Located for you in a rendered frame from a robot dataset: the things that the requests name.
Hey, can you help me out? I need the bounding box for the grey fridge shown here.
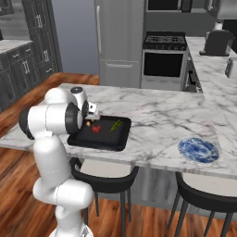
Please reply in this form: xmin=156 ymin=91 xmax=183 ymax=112
xmin=94 ymin=0 xmax=146 ymax=89

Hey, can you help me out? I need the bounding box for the microwave oven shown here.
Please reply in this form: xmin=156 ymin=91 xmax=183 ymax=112
xmin=144 ymin=0 xmax=207 ymax=14

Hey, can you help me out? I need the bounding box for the steel oven with hob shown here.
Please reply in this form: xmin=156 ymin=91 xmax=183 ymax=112
xmin=140 ymin=31 xmax=190 ymax=92

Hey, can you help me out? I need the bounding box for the dark grey toaster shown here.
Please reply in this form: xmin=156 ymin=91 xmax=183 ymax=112
xmin=198 ymin=29 xmax=236 ymax=57

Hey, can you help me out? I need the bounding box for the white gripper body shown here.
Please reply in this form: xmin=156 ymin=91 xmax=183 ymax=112
xmin=84 ymin=111 xmax=102 ymax=121

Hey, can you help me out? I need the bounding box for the green asparagus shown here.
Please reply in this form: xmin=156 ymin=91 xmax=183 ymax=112
xmin=109 ymin=119 xmax=123 ymax=133

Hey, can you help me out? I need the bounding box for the blue patterned plate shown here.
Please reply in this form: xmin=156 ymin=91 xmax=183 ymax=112
xmin=177 ymin=137 xmax=220 ymax=164

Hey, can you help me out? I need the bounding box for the dark grey cupboard run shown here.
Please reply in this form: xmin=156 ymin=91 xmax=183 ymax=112
xmin=0 ymin=0 xmax=64 ymax=113

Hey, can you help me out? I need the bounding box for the dark base cupboard run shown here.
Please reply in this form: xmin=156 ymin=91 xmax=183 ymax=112
xmin=181 ymin=50 xmax=205 ymax=94

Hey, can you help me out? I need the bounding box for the black tray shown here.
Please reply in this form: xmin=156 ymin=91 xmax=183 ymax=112
xmin=67 ymin=114 xmax=132 ymax=152

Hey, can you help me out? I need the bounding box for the black stool with pale seat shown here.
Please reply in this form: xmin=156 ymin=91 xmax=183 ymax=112
xmin=69 ymin=156 xmax=140 ymax=237
xmin=167 ymin=170 xmax=237 ymax=237

